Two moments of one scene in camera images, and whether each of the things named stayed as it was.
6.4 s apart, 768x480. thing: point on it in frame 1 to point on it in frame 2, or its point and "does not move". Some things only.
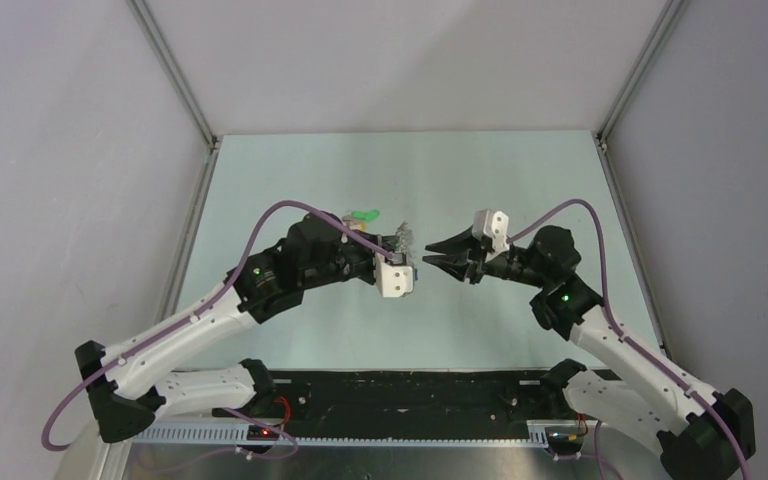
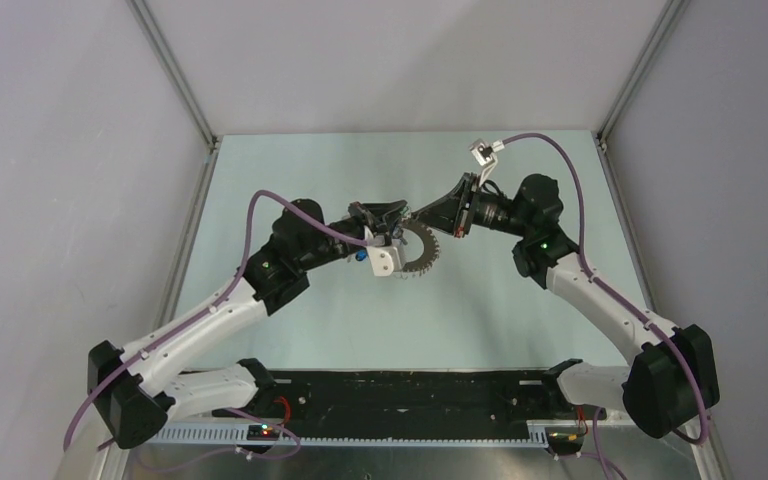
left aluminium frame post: x=173 y=74 does not move
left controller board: x=260 y=433 does not move
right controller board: x=564 y=438 does not move
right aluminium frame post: x=665 y=26 does not move
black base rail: x=419 y=396 does not move
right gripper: x=460 y=256 to x=449 y=213
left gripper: x=390 y=244 to x=376 y=217
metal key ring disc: x=406 y=237 to x=431 y=248
